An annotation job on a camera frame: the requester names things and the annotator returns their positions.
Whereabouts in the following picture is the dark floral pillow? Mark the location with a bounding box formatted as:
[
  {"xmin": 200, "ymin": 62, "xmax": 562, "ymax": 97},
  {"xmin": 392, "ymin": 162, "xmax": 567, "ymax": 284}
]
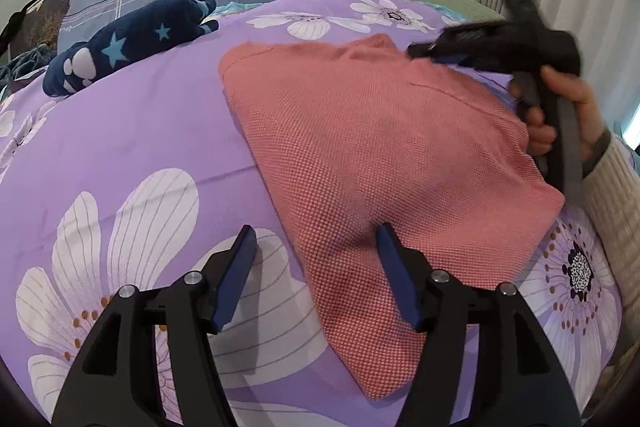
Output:
[{"xmin": 8, "ymin": 0, "xmax": 70, "ymax": 58}]

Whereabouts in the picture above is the right hand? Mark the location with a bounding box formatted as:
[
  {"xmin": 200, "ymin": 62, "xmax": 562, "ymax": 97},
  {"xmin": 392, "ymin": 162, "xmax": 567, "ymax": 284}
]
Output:
[{"xmin": 508, "ymin": 65, "xmax": 609, "ymax": 160}]

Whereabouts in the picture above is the teal knit blanket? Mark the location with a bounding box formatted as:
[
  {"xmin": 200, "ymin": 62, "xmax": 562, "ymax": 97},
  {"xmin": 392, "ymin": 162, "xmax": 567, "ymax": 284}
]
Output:
[{"xmin": 1, "ymin": 43, "xmax": 56, "ymax": 93}]

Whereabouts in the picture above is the navy star plush toy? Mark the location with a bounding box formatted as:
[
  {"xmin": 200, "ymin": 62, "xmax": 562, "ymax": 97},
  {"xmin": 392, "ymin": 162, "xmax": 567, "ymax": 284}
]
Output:
[{"xmin": 42, "ymin": 0, "xmax": 219, "ymax": 98}]

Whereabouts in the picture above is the cream knit right sleeve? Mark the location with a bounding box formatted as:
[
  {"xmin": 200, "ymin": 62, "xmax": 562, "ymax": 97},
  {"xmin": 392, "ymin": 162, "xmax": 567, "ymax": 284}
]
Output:
[{"xmin": 584, "ymin": 131, "xmax": 639, "ymax": 340}]

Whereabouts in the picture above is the green pillow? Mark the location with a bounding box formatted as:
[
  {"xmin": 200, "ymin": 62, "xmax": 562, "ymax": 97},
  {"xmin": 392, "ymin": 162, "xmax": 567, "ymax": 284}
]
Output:
[{"xmin": 411, "ymin": 0, "xmax": 503, "ymax": 23}]

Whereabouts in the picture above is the black garment on bedhead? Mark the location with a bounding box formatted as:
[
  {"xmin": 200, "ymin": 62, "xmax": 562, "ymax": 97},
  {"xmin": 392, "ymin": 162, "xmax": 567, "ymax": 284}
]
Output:
[{"xmin": 1, "ymin": 0, "xmax": 37, "ymax": 46}]

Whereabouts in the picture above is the purple floral duvet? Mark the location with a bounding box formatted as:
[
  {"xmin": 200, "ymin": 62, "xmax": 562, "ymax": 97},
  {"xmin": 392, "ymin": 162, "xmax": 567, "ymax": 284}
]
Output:
[{"xmin": 0, "ymin": 0, "xmax": 626, "ymax": 427}]

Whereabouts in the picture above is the salmon pink knit sweater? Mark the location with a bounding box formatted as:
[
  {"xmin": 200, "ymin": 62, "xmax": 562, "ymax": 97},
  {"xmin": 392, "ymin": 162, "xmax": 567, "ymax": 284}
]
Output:
[{"xmin": 219, "ymin": 34, "xmax": 564, "ymax": 400}]

